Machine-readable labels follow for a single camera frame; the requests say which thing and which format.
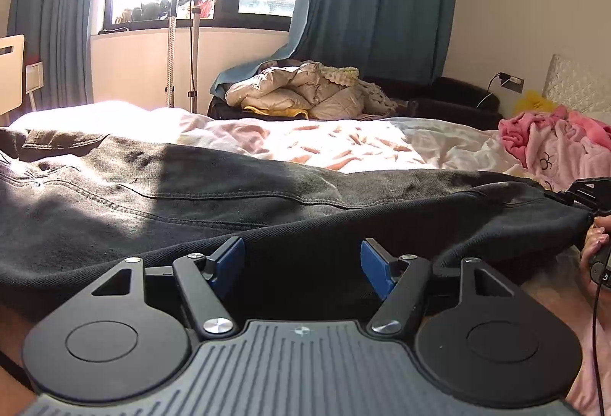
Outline yellow plush item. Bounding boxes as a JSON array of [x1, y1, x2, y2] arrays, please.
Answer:
[[513, 90, 557, 117]]

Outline blue curtain draped on sofa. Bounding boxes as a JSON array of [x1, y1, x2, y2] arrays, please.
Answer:
[[210, 0, 461, 97]]

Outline white chair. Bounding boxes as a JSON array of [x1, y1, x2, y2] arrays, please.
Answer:
[[0, 34, 26, 125]]

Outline beige down jacket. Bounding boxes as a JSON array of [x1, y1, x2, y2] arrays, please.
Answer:
[[224, 62, 368, 121]]

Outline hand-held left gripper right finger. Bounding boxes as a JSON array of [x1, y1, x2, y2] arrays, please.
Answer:
[[360, 239, 522, 335]]

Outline clutter outside window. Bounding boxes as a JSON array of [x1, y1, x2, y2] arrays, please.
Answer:
[[112, 0, 213, 23]]

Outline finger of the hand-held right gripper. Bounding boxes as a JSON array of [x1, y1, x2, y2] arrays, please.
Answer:
[[544, 177, 611, 219]]

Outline wall power socket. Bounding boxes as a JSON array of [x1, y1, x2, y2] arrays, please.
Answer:
[[496, 72, 525, 93]]

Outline dark denim jeans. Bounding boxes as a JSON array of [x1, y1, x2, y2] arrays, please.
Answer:
[[0, 127, 593, 335]]

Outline black sofa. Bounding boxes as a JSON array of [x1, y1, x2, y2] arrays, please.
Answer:
[[207, 77, 504, 130]]

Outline garment steamer stand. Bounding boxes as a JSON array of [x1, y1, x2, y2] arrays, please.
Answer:
[[162, 0, 220, 113]]

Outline person's right hand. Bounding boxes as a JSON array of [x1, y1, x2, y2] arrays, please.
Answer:
[[579, 215, 611, 288]]

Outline blue curtain beside chair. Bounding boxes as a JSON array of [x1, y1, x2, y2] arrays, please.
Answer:
[[7, 0, 120, 111]]

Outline white patterned blanket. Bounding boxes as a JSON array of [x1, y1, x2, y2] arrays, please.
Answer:
[[353, 79, 406, 116]]

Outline cream quilted headboard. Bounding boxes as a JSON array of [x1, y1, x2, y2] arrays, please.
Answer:
[[541, 53, 611, 113]]

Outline cream knitted blanket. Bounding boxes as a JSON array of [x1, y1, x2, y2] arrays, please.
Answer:
[[317, 65, 360, 85]]

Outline charger cable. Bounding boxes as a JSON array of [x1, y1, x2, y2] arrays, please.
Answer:
[[475, 73, 502, 108]]

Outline pink fleece garment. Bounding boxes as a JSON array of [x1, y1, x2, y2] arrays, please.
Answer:
[[498, 108, 611, 192]]

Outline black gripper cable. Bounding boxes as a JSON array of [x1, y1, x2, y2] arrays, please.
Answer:
[[589, 286, 604, 416]]

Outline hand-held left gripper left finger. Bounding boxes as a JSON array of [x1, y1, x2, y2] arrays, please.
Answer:
[[91, 237, 246, 337]]

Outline yellow blanket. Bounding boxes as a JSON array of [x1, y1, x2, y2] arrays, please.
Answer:
[[243, 105, 310, 118]]

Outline pale crumpled bed sheet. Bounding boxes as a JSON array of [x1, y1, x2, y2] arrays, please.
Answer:
[[10, 101, 530, 180]]

